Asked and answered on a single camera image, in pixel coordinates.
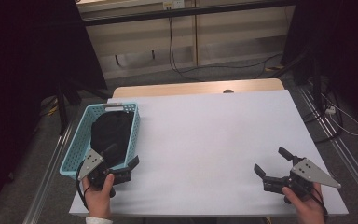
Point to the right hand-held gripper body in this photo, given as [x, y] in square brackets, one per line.
[310, 172]

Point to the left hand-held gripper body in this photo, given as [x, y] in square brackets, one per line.
[90, 161]

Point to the light blue plastic basket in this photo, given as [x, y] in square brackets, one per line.
[74, 149]

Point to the black shorts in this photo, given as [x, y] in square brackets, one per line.
[112, 130]

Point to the person's right hand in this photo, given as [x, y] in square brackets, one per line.
[307, 211]

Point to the person's left hand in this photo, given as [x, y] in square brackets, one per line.
[98, 202]

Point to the white table cover sheet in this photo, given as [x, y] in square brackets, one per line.
[292, 115]

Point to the black tripod stand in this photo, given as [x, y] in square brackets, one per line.
[62, 115]

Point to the white plug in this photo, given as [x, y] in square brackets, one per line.
[331, 110]

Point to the dark table grommet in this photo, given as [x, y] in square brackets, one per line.
[228, 91]

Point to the wooden table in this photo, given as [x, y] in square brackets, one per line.
[183, 88]

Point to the wide black curtain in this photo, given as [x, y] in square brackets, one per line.
[18, 62]

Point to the beige wooden cabinet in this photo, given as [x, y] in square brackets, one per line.
[236, 34]

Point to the narrow black curtain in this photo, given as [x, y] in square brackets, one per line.
[348, 37]

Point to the black horizontal bar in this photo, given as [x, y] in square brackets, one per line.
[183, 12]

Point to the long metal floor rail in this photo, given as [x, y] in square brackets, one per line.
[348, 161]

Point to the short metal floor rail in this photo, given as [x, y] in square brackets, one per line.
[45, 183]

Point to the white wall outlet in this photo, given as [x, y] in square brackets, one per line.
[173, 3]

